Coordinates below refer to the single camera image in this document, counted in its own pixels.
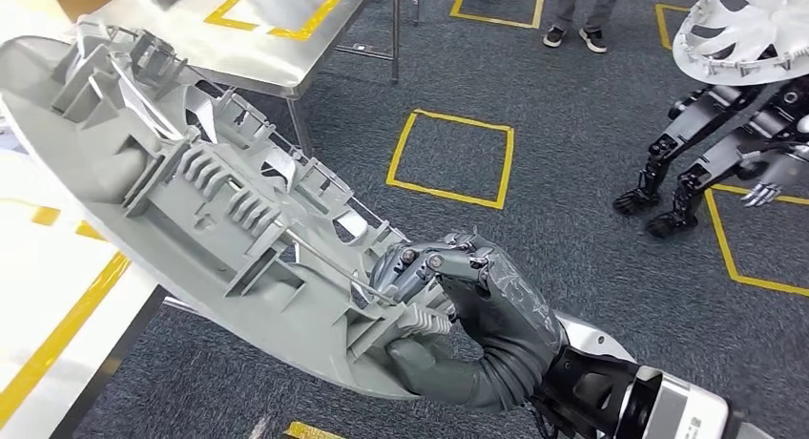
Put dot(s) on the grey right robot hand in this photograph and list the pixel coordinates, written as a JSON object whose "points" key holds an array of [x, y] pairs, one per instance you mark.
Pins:
{"points": [[505, 309]]}

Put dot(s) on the companion robot's silver hand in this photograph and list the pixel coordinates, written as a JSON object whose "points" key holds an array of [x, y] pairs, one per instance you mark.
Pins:
{"points": [[761, 194]]}

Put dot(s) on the grey plastic wheel hubcap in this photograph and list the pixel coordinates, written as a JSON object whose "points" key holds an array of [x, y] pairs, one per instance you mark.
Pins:
{"points": [[189, 221], [758, 25]]}

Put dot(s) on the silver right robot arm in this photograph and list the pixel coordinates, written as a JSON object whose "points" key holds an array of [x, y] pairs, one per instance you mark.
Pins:
{"points": [[518, 379]]}

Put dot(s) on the companion robot's silver arm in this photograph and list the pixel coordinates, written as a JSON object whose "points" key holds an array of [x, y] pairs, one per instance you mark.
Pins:
{"points": [[790, 167]]}

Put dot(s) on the stainless steel workbench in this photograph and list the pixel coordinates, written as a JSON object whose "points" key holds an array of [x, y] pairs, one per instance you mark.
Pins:
{"points": [[284, 50], [38, 278]]}

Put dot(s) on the companion humanoid robot body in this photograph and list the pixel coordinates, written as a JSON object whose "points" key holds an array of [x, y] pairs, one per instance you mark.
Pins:
{"points": [[689, 123]]}

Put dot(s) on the person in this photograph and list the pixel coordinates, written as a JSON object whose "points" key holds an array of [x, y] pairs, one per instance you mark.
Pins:
{"points": [[588, 12]]}

